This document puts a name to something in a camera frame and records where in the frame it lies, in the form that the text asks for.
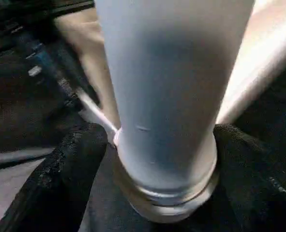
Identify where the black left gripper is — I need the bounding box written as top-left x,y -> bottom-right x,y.
0,0 -> 100,115

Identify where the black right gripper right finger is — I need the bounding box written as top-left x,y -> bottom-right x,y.
193,123 -> 286,232

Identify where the white plastic table leg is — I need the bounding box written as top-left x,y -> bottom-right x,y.
94,0 -> 255,224

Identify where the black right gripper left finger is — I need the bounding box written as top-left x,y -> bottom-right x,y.
0,123 -> 109,232

